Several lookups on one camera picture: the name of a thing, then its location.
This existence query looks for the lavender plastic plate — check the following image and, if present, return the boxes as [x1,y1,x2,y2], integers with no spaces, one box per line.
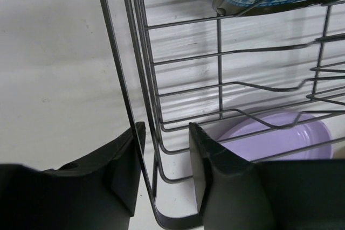
[217,111,333,161]

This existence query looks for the metal wire dish rack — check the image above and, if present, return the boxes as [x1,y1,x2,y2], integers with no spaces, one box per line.
[100,0,344,229]

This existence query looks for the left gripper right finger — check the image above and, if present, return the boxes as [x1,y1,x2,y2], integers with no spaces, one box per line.
[189,123,344,229]

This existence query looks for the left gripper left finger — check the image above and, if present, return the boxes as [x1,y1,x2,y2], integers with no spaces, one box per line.
[1,130,141,229]

